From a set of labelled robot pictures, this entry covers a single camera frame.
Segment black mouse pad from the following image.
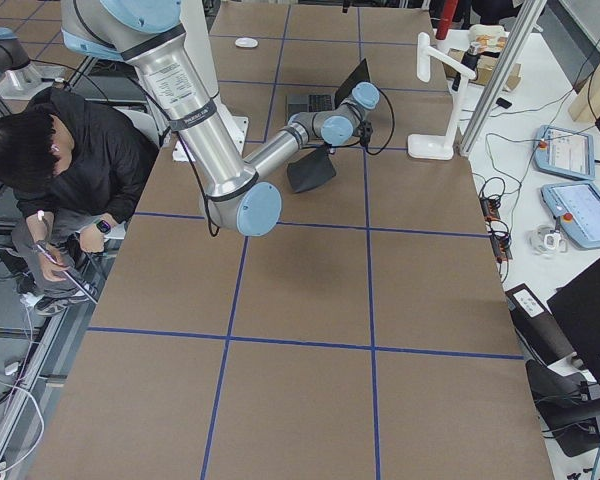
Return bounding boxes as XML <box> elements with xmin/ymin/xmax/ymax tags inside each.
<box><xmin>286</xmin><ymin>146</ymin><xmax>336</xmax><ymax>194</ymax></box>

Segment grey laptop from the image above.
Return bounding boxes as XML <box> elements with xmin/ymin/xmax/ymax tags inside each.
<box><xmin>286</xmin><ymin>58</ymin><xmax>370</xmax><ymax>120</ymax></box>

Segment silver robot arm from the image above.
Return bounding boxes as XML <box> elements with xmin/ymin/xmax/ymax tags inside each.
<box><xmin>61</xmin><ymin>1</ymin><xmax>380</xmax><ymax>236</ymax></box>

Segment white desk lamp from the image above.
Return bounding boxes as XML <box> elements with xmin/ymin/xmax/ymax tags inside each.
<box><xmin>407</xmin><ymin>32</ymin><xmax>476</xmax><ymax>160</ymax></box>

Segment white computer mouse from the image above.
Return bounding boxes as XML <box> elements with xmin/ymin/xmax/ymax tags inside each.
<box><xmin>234</xmin><ymin>37</ymin><xmax>259</xmax><ymax>49</ymax></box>

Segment person in black jacket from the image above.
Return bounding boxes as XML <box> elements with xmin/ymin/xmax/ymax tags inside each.
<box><xmin>0</xmin><ymin>87</ymin><xmax>158</xmax><ymax>316</ymax></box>

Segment cardboard box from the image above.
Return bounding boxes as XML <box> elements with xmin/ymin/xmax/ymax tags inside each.
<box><xmin>448</xmin><ymin>49</ymin><xmax>521</xmax><ymax>92</ymax></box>

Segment upper blue teach pendant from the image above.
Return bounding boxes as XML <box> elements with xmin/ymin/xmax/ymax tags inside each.
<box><xmin>534</xmin><ymin>125</ymin><xmax>595</xmax><ymax>180</ymax></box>

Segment blue teach pendant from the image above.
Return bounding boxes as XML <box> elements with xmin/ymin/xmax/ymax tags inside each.
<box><xmin>534</xmin><ymin>125</ymin><xmax>595</xmax><ymax>180</ymax></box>
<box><xmin>541</xmin><ymin>181</ymin><xmax>600</xmax><ymax>249</ymax></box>

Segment red cylinder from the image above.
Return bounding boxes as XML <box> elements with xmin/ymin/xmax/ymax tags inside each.
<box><xmin>436</xmin><ymin>0</ymin><xmax>458</xmax><ymax>40</ymax></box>

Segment lower blue teach pendant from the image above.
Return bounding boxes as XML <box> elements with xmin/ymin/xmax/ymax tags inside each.
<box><xmin>541</xmin><ymin>181</ymin><xmax>600</xmax><ymax>249</ymax></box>

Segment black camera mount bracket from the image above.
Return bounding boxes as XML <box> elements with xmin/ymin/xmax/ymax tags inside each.
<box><xmin>358</xmin><ymin>120</ymin><xmax>373</xmax><ymax>149</ymax></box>

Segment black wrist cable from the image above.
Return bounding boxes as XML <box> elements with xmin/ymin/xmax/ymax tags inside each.
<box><xmin>359</xmin><ymin>87</ymin><xmax>397</xmax><ymax>156</ymax></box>

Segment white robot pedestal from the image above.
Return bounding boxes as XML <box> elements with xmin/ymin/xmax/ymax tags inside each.
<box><xmin>172</xmin><ymin>0</ymin><xmax>249</xmax><ymax>165</ymax></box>

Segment aluminium frame post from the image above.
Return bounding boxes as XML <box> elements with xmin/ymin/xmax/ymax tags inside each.
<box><xmin>458</xmin><ymin>0</ymin><xmax>547</xmax><ymax>157</ymax></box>

